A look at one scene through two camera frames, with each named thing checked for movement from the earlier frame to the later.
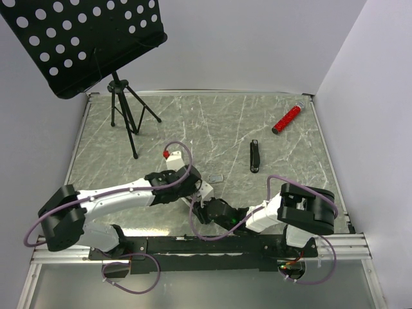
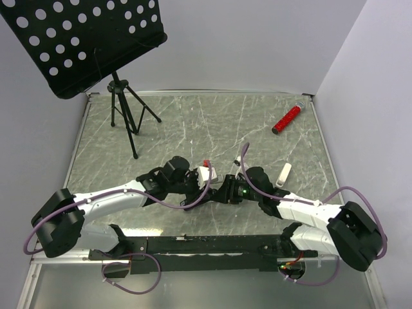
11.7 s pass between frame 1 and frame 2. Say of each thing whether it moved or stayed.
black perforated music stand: stayed
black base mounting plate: stayed
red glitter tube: stayed
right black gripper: moved
